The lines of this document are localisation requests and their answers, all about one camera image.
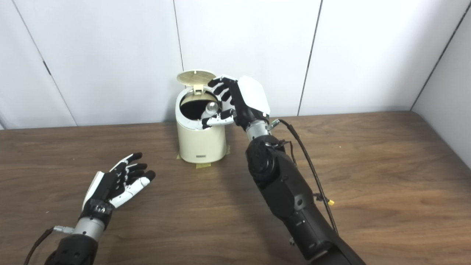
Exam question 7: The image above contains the round cream bin lid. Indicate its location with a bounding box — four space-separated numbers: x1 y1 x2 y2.
177 70 216 95

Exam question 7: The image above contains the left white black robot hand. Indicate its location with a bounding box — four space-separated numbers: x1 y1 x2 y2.
79 152 156 225

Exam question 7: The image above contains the cream-colored trash bin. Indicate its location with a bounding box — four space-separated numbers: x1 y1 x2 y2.
175 88 227 163

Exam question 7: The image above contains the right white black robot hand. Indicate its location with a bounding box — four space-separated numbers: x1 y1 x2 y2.
202 75 271 131

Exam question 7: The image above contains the thin wire with yellow connector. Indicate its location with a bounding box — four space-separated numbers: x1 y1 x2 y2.
313 193 335 206

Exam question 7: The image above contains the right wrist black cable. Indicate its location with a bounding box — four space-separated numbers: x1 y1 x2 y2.
270 119 339 234

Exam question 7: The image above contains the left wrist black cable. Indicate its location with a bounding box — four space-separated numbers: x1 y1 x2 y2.
24 226 74 265

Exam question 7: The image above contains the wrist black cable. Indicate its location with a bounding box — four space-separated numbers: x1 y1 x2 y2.
270 119 339 234
24 226 74 265

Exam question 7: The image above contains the small white plastic bottle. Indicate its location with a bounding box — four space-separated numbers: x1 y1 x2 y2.
201 102 220 120

